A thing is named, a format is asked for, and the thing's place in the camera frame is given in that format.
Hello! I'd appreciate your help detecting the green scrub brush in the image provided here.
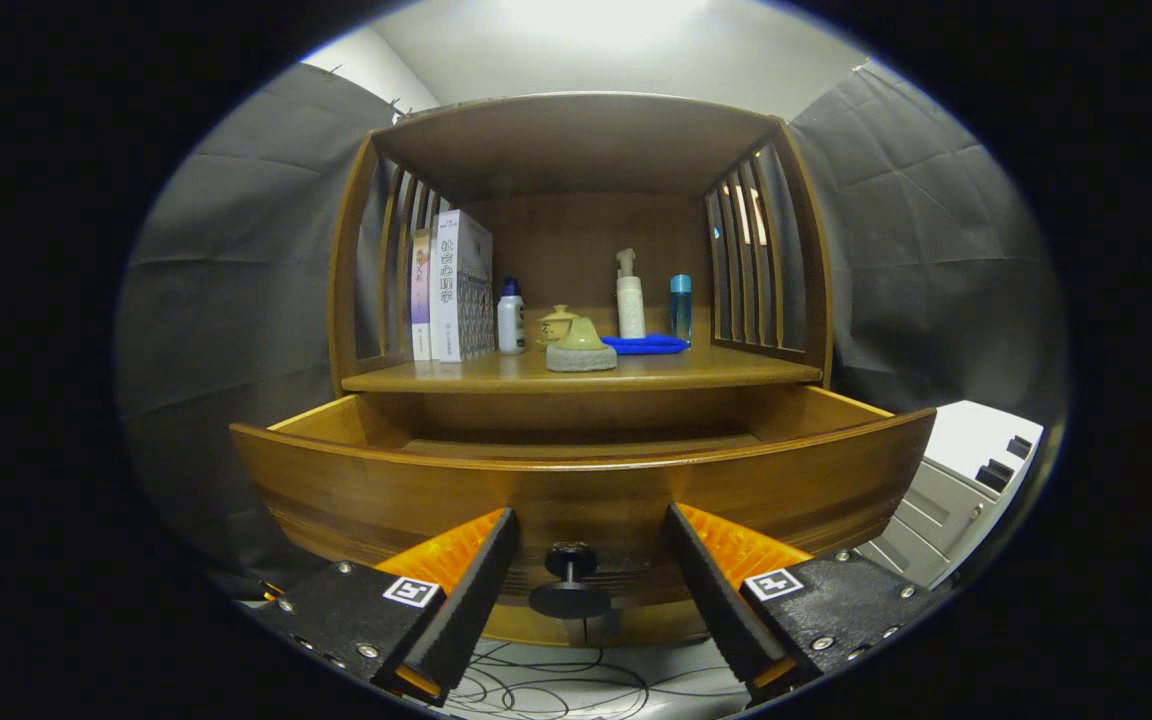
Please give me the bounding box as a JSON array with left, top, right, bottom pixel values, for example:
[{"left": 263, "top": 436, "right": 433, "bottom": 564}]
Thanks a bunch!
[{"left": 545, "top": 317, "right": 619, "bottom": 374}]

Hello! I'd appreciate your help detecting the white pump bottle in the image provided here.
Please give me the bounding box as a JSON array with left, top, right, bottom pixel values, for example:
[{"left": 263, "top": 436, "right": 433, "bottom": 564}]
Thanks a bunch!
[{"left": 616, "top": 248, "right": 647, "bottom": 340}]

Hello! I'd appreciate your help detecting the wooden drawer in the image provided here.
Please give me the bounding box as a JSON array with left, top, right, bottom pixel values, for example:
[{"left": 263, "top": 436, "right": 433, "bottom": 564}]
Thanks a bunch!
[{"left": 229, "top": 385, "right": 937, "bottom": 621}]

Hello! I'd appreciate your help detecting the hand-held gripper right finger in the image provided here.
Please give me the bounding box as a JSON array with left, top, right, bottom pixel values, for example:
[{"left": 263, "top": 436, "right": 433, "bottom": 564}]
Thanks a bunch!
[{"left": 664, "top": 502, "right": 937, "bottom": 706}]

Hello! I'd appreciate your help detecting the wooden countertop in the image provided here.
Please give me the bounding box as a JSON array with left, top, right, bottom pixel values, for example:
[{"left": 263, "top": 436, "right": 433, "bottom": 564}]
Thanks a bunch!
[{"left": 341, "top": 340, "right": 824, "bottom": 394}]

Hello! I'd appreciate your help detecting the blue folded cloth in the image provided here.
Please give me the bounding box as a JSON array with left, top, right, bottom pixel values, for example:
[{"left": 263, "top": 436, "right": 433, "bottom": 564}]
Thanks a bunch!
[{"left": 601, "top": 333, "right": 690, "bottom": 356}]

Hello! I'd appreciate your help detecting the black backdrop cloth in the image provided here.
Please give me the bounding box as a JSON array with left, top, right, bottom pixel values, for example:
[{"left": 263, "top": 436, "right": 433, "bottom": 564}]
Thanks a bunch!
[{"left": 114, "top": 60, "right": 1072, "bottom": 601}]

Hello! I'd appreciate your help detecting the wooden cabinet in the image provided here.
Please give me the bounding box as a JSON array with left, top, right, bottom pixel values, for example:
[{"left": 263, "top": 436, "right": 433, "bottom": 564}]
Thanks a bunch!
[{"left": 328, "top": 92, "right": 834, "bottom": 646}]

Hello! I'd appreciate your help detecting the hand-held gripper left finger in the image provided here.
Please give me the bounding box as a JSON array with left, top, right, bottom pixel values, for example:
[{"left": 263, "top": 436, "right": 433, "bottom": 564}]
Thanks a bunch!
[{"left": 261, "top": 505, "right": 522, "bottom": 706}]

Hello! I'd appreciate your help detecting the ceiling light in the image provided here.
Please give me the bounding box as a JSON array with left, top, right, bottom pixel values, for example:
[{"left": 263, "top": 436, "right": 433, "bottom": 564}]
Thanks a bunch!
[{"left": 496, "top": 0, "right": 712, "bottom": 41}]

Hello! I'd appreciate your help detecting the white book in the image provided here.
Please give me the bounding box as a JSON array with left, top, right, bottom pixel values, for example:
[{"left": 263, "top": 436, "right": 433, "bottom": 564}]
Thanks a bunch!
[{"left": 429, "top": 209, "right": 495, "bottom": 364}]

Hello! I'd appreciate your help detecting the beige lidded tea cup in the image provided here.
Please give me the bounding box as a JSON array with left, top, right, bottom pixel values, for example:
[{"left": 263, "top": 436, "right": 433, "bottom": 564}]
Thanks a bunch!
[{"left": 536, "top": 304, "right": 582, "bottom": 348}]

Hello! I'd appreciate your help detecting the white bottle blue cap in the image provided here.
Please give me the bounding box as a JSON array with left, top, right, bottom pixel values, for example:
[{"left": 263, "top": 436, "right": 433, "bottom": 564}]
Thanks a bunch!
[{"left": 497, "top": 277, "right": 527, "bottom": 356}]

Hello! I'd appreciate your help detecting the purple book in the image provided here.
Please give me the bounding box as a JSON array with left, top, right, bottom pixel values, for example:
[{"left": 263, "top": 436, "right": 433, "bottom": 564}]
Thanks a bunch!
[{"left": 410, "top": 228, "right": 434, "bottom": 362}]

